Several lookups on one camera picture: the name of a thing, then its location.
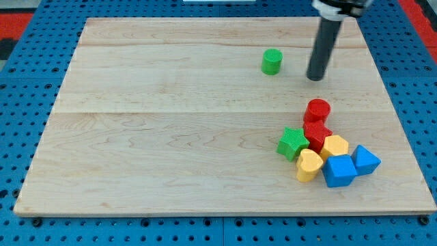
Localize green cylinder block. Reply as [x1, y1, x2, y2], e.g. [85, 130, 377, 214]
[261, 49, 283, 75]

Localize yellow heart block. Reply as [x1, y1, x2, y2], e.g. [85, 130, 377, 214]
[296, 149, 324, 182]

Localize yellow pentagon block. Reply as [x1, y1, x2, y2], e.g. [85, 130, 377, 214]
[320, 135, 349, 162]

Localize red cylinder block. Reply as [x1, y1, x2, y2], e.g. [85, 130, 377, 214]
[303, 98, 331, 123]

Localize green star block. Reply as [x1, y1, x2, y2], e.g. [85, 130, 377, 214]
[277, 127, 310, 161]

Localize red star block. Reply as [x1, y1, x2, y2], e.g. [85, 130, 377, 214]
[302, 120, 333, 153]

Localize blue cube block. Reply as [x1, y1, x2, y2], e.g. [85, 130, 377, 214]
[322, 154, 358, 188]

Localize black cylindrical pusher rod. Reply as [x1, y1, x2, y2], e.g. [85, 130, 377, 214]
[306, 17, 343, 81]

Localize light wooden board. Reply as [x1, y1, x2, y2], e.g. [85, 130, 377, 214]
[14, 17, 436, 217]

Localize blue triangle block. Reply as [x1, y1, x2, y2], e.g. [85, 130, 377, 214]
[351, 145, 381, 176]

